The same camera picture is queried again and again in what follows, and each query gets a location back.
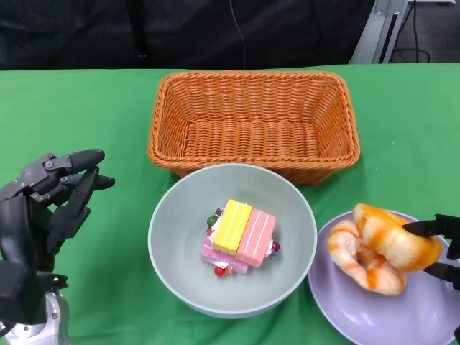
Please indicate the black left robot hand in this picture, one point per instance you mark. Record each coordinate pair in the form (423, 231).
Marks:
(21, 223)

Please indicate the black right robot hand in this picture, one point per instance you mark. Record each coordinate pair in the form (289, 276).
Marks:
(445, 224)

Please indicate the orange oval bread loaf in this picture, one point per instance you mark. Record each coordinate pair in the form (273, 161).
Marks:
(395, 244)

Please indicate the pale green bowl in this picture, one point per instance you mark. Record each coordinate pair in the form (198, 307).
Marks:
(179, 215)

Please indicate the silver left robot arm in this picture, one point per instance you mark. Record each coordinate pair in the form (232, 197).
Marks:
(46, 323)

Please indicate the lavender plate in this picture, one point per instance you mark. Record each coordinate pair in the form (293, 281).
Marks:
(377, 316)

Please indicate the magenta pink cake slice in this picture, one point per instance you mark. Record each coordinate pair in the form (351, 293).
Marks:
(212, 253)

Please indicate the pink yellow striped cake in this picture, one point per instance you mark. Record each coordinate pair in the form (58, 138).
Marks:
(248, 230)

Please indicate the chocolate layered cake slice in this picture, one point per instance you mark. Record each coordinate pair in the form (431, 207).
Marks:
(219, 211)

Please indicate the orange wicker basket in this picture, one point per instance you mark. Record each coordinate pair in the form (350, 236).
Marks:
(251, 136)

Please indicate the grey metal stand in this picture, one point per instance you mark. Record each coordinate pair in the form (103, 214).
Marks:
(377, 32)

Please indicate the black backdrop cloth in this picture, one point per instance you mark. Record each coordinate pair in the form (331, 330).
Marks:
(143, 28)

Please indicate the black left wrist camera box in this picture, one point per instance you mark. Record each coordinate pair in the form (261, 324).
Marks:
(18, 291)

